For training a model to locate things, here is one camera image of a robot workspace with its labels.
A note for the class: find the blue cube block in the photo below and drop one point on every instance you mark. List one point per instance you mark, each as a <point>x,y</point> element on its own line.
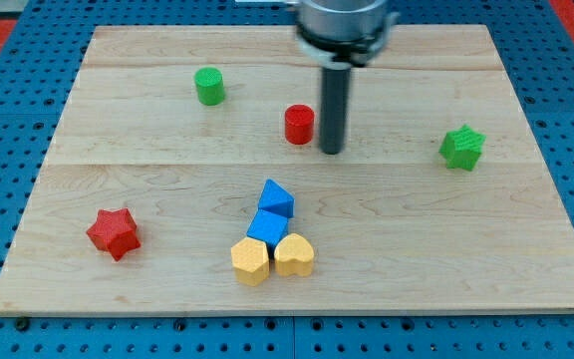
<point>268,227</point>

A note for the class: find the light wooden board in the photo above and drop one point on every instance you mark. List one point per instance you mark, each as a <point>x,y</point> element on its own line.
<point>395,232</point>

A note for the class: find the green star block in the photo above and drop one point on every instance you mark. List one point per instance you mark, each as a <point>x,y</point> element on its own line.
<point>462,148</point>

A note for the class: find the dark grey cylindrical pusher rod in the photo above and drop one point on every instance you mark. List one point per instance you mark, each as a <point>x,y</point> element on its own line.
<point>333,118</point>

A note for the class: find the yellow hexagon block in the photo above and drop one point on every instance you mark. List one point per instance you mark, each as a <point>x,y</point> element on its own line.
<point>250,261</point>

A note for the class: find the green cylinder block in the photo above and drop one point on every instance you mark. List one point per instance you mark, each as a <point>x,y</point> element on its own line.
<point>209,86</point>

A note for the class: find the red cylinder block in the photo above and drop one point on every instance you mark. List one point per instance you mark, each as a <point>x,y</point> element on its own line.
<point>299,124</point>

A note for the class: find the yellow heart block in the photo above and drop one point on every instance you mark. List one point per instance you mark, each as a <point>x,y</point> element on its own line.
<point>294,255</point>

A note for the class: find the blue triangle block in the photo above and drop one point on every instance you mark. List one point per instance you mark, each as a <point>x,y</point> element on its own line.
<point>274,198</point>

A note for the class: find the red star block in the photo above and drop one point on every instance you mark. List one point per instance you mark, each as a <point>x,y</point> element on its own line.
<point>114,232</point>

